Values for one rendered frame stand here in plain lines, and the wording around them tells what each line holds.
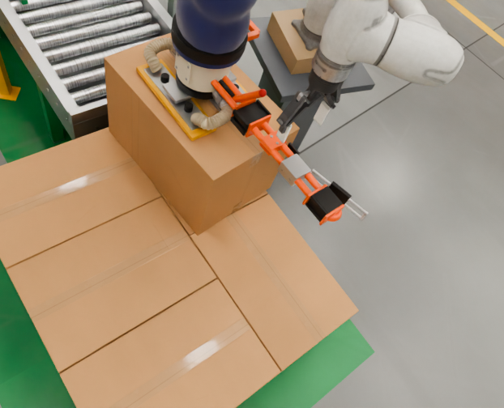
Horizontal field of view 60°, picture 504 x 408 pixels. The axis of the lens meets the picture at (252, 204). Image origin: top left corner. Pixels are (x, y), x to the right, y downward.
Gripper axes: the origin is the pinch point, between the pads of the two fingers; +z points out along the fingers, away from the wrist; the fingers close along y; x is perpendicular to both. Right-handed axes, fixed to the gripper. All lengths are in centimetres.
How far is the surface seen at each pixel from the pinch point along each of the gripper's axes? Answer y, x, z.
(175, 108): 14.1, -36.9, 23.9
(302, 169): -0.8, 6.4, 12.2
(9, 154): 56, -117, 121
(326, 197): -0.5, 17.5, 11.4
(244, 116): 3.6, -16.9, 11.8
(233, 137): 1.3, -20.6, 27.0
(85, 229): 51, -32, 67
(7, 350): 94, -23, 121
